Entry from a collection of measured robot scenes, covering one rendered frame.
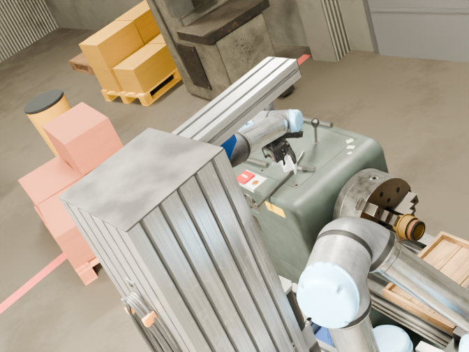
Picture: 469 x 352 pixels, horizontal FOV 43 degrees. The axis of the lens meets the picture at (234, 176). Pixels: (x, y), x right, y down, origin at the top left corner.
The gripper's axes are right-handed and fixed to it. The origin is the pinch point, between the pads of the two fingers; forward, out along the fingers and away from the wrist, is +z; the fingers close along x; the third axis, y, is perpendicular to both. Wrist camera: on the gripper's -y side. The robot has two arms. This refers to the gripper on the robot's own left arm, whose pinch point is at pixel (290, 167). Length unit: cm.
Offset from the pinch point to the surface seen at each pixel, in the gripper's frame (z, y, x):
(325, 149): 3.8, -18.7, -0.4
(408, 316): 50, 4, 48
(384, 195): 11.3, -13.5, 32.0
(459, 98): 129, -228, -100
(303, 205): 5.5, 9.6, 14.7
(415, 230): 24, -14, 43
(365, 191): 6.1, -7.9, 29.3
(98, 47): 60, -103, -439
